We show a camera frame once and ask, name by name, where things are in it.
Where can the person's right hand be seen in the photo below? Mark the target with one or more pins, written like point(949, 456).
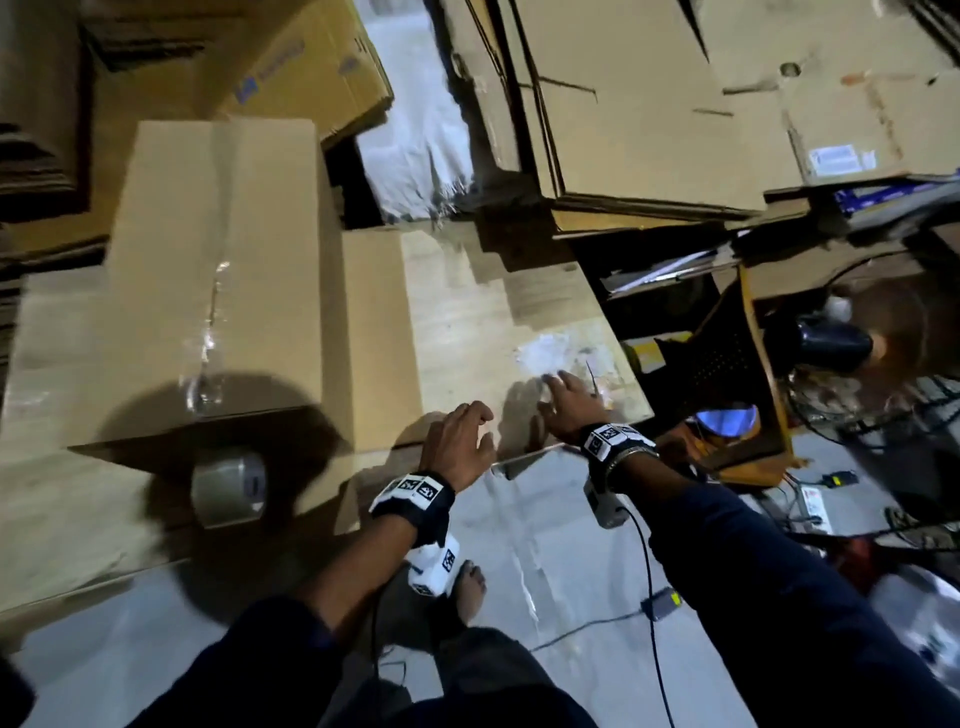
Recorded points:
point(578, 408)

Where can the person's left hand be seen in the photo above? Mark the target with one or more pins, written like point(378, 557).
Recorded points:
point(458, 447)

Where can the clear tape roll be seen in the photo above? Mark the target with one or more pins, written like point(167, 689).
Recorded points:
point(228, 488)

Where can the brown cardboard box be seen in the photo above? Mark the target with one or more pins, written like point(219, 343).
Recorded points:
point(225, 270)

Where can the person's right forearm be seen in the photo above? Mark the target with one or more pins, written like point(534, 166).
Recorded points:
point(795, 615)

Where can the person's left forearm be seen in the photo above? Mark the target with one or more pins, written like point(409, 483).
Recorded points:
point(270, 630)

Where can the person's bare foot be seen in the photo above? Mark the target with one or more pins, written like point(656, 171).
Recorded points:
point(471, 593)

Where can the person's trouser leg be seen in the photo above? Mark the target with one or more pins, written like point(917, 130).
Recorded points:
point(480, 675)

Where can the pile of brown cartons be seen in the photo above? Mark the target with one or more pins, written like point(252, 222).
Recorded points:
point(645, 105)

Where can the black right wrist band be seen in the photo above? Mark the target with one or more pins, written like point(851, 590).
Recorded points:
point(618, 453)

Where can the black wrist band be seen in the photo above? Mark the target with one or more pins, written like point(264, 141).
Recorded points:
point(413, 507)
point(618, 453)

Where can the black left wrist band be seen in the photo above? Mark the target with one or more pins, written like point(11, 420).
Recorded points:
point(413, 507)

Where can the plywood work board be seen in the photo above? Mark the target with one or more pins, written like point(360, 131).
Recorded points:
point(480, 323)

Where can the blue glowing device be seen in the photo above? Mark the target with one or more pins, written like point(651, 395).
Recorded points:
point(728, 423)

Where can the black power adapter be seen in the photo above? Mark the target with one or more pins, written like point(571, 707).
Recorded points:
point(662, 603)

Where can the white plastic sack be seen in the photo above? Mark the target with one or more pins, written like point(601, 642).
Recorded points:
point(413, 120)

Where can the blue white printed bag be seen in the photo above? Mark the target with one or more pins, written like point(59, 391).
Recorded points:
point(893, 197)

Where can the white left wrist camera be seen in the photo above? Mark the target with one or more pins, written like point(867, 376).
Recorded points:
point(435, 567)

